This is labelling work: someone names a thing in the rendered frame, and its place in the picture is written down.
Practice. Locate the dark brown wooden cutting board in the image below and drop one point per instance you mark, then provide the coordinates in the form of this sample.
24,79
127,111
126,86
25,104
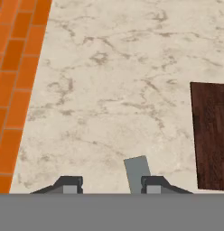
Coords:
211,135

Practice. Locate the grey rectangular sponge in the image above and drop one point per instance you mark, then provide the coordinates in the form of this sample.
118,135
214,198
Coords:
136,171

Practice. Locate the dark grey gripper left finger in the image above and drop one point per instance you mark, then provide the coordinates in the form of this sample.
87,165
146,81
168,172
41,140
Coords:
68,183

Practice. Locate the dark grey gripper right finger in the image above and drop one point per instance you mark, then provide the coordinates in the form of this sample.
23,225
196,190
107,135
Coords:
156,183

